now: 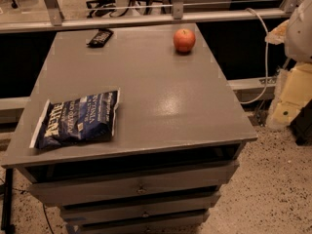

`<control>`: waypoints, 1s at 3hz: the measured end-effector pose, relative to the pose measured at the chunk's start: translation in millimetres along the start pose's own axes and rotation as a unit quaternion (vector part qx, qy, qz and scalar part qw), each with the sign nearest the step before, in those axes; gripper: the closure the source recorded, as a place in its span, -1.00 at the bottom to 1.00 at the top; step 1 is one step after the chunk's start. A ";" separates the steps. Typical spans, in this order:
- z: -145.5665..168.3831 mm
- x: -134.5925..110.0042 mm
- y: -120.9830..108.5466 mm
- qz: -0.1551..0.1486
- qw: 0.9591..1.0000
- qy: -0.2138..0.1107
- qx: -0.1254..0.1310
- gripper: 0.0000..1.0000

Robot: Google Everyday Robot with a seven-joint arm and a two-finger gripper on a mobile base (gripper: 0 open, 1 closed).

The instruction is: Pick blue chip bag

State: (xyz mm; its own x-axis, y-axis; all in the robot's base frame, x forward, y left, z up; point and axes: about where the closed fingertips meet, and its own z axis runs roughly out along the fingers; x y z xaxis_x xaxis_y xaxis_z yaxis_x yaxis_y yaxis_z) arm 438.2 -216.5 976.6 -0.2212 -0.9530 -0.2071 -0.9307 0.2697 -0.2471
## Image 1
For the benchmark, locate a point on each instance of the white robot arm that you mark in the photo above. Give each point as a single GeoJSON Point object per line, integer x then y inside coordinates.
{"type": "Point", "coordinates": [298, 40]}

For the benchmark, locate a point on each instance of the black stand leg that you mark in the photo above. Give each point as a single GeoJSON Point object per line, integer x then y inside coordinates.
{"type": "Point", "coordinates": [6, 190]}

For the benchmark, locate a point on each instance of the metal railing frame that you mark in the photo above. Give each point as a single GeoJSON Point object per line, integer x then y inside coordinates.
{"type": "Point", "coordinates": [63, 15]}

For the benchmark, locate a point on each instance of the blue Kettle chip bag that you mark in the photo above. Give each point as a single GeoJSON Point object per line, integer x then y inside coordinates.
{"type": "Point", "coordinates": [79, 120]}

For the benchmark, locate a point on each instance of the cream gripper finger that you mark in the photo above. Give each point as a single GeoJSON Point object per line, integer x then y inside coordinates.
{"type": "Point", "coordinates": [293, 90]}
{"type": "Point", "coordinates": [278, 34]}

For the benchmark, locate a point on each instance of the red apple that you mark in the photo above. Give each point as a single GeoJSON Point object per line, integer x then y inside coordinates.
{"type": "Point", "coordinates": [184, 40]}

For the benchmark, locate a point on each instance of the grey drawer cabinet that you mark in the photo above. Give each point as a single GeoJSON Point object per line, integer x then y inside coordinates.
{"type": "Point", "coordinates": [178, 133]}

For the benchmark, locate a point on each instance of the dark snack bar wrapper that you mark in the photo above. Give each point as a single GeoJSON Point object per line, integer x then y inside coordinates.
{"type": "Point", "coordinates": [101, 38]}

